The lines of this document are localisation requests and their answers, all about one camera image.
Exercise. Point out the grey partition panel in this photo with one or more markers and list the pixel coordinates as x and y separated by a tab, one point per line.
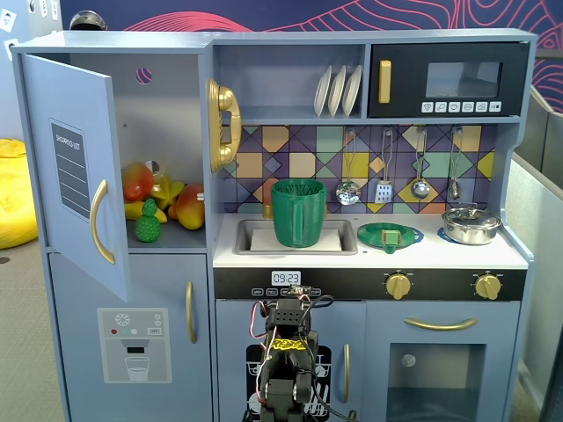
541	198

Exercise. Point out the metal spoon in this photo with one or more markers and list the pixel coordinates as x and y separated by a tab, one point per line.
454	190

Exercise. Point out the blue dishwasher door with decal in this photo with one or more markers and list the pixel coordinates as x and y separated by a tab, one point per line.
233	325

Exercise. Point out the green round plate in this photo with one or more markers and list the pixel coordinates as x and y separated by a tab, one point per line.
369	235

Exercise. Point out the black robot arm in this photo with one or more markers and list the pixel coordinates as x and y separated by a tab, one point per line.
288	321

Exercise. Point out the steel toy pot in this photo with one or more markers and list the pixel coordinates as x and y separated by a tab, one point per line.
470	235

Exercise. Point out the grey sink basin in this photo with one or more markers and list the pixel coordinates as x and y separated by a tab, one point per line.
243	237

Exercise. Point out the yellow beanbag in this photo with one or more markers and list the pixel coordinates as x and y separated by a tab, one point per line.
15	198

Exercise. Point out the green ribbed cup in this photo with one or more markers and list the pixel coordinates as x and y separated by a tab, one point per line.
290	220

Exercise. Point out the black microwave door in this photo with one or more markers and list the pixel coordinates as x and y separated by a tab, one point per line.
404	92

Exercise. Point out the white wall sticker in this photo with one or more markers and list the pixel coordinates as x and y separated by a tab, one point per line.
48	8
11	49
6	21

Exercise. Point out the white toy plate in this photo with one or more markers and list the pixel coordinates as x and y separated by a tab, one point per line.
352	90
337	91
322	92

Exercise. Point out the green toy pineapple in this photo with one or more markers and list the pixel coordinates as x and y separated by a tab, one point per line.
147	228

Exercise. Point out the yellow toy starfruit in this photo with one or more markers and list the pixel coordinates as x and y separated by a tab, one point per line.
167	193

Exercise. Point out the small green and orange block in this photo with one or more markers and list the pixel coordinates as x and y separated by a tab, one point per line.
390	239

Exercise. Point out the metal slotted spatula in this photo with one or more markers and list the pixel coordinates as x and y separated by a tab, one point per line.
383	192

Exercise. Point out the blue toy kitchen body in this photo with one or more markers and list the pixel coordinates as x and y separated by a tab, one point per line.
206	132

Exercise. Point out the gold stove knob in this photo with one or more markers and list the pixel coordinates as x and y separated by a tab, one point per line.
487	286
398	286

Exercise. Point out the gold toy telephone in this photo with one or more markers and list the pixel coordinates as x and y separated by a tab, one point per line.
220	99

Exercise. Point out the black shiny sphere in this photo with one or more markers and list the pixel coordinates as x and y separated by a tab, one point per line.
88	22

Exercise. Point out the small orange toy fruit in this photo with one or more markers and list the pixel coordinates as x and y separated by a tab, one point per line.
172	212

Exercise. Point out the blue oven door with window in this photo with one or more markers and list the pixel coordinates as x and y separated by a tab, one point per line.
378	325

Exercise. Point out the metal ladle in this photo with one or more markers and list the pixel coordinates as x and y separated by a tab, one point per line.
421	189

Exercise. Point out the blue fridge door with dispenser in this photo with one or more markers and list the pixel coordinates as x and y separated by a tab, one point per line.
79	285

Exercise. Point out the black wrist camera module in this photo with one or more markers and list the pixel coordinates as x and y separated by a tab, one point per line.
300	291

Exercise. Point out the yellow toy banana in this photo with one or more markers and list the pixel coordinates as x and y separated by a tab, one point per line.
132	211

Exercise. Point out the steel pot lid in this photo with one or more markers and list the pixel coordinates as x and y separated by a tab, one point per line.
466	216

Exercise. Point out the blue cabinet door with list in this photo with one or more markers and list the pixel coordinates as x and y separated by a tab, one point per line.
44	176

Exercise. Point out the gold faucet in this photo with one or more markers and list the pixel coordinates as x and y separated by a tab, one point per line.
267	211

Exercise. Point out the metal slotted skimmer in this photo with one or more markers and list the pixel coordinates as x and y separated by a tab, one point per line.
348	192

